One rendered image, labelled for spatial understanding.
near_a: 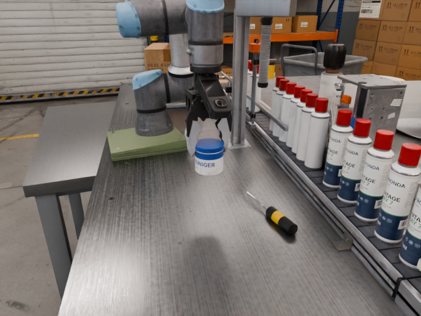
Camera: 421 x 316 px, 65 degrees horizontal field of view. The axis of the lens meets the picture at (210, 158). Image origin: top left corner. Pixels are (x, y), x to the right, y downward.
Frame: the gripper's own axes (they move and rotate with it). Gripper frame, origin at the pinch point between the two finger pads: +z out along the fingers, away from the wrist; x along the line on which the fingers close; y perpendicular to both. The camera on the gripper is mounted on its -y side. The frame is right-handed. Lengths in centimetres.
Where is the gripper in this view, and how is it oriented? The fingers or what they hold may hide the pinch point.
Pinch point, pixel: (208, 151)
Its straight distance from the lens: 80.0
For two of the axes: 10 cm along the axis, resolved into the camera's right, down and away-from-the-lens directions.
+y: -3.3, -3.9, 8.6
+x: -9.4, 1.4, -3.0
